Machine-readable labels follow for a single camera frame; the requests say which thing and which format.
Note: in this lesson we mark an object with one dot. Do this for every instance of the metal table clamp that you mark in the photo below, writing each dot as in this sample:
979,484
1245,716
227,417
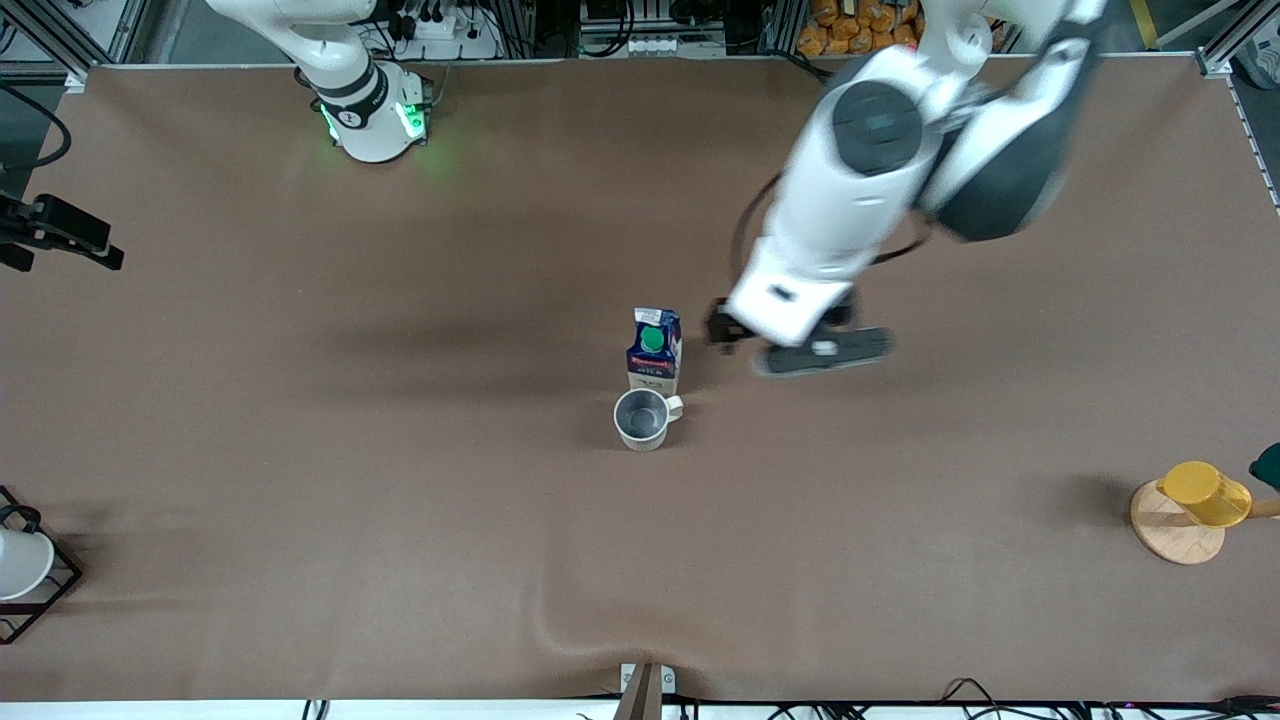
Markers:
645,690

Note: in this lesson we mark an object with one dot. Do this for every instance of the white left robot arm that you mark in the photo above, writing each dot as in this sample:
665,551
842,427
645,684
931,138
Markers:
860,200

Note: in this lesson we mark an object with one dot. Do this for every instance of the dark green plastic cup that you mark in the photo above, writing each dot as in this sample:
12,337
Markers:
1268,465

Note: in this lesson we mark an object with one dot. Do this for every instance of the blue white milk carton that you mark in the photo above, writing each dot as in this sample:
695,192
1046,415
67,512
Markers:
655,345

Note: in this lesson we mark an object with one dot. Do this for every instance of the yellow plastic cup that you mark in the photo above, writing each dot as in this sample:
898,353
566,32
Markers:
1205,495

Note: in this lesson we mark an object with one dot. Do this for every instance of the white power strip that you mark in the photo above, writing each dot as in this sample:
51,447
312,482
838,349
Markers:
450,35

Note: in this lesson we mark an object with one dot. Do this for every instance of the aluminium frame profile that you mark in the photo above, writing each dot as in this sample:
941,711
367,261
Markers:
60,40
1235,35

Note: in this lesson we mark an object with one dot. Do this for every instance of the brown table cover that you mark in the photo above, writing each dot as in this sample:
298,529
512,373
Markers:
400,450

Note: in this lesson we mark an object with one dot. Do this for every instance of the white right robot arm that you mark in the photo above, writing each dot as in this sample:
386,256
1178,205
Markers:
350,90

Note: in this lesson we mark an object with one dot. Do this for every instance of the beige ceramic mug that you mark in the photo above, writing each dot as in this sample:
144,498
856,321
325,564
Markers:
642,420

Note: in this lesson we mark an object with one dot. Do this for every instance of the wooden cup stand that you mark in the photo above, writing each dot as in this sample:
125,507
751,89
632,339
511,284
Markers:
1170,535

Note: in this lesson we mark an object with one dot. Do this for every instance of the white funnel-shaped cup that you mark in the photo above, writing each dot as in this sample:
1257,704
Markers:
20,565

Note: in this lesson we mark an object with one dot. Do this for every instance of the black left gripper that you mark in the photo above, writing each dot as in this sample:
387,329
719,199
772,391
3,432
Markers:
722,325

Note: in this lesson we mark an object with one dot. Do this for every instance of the bag of orange snacks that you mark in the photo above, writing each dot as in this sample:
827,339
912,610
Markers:
860,25

